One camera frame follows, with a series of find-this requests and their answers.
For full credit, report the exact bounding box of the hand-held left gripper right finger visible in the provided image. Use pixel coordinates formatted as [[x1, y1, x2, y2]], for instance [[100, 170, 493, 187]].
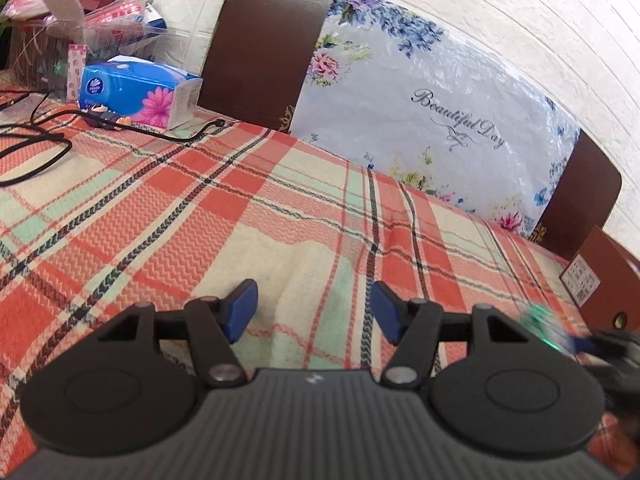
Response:
[[369, 281, 546, 389]]

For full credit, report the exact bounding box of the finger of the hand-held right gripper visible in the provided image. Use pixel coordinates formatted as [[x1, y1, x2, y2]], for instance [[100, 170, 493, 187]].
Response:
[[564, 332, 601, 362]]

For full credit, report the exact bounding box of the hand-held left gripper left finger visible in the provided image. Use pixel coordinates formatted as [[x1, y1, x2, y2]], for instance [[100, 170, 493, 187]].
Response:
[[97, 279, 260, 389]]

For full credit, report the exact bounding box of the green card packet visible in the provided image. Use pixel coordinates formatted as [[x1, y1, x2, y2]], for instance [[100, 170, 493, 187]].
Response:
[[519, 304, 558, 347]]

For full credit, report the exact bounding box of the brown cardboard box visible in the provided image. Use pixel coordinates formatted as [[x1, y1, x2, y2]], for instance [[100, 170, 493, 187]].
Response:
[[559, 226, 640, 333]]

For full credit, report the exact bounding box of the floral printed plastic cover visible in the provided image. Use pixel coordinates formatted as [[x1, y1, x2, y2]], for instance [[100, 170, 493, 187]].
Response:
[[289, 0, 581, 241]]

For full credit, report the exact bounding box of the small black adapter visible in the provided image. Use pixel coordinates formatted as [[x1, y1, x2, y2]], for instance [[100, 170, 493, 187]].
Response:
[[87, 104, 133, 130]]

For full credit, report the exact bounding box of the blue floral tissue box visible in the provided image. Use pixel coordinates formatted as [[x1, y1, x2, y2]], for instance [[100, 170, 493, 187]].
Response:
[[78, 56, 204, 132]]

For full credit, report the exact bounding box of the brown wooden chair back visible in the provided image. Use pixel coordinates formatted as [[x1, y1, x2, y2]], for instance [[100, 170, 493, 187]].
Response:
[[198, 0, 342, 133]]

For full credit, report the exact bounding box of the clear plastic container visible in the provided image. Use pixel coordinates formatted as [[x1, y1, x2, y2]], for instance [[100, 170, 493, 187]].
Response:
[[81, 0, 169, 61]]

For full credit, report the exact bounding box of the white oval pad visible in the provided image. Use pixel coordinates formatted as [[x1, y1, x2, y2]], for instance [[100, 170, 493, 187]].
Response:
[[38, 0, 84, 27]]

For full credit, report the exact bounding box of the pink packet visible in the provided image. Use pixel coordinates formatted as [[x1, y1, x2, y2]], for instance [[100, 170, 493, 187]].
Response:
[[0, 0, 49, 22]]

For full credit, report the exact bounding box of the black cable with plug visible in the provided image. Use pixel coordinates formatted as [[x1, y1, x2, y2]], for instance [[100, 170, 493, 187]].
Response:
[[30, 107, 227, 143]]

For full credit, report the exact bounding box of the black looped cable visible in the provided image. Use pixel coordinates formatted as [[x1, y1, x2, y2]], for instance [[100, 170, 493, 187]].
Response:
[[0, 87, 74, 188]]

